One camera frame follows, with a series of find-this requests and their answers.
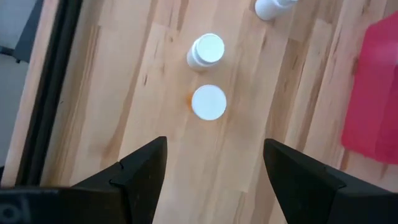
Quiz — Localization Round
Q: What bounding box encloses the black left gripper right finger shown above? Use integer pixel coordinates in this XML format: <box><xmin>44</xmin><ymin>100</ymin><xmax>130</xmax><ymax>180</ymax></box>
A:
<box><xmin>262</xmin><ymin>138</ymin><xmax>398</xmax><ymax>224</ymax></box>

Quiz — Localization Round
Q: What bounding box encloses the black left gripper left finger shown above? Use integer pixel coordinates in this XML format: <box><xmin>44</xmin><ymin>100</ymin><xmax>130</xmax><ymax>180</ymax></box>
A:
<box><xmin>71</xmin><ymin>136</ymin><xmax>169</xmax><ymax>224</ymax></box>

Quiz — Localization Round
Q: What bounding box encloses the black aluminium table frame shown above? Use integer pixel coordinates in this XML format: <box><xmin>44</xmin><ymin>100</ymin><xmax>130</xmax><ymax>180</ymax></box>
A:
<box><xmin>14</xmin><ymin>0</ymin><xmax>84</xmax><ymax>187</ymax></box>

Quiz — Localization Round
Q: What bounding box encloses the orange pill bottle white cap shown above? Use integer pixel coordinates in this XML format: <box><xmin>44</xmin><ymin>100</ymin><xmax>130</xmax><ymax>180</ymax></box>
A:
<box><xmin>185</xmin><ymin>84</ymin><xmax>228</xmax><ymax>122</ymax></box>

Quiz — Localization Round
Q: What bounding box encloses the red translucent plastic basket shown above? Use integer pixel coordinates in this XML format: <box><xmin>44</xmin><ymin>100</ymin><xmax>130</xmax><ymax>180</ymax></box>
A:
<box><xmin>340</xmin><ymin>11</ymin><xmax>398</xmax><ymax>166</ymax></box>

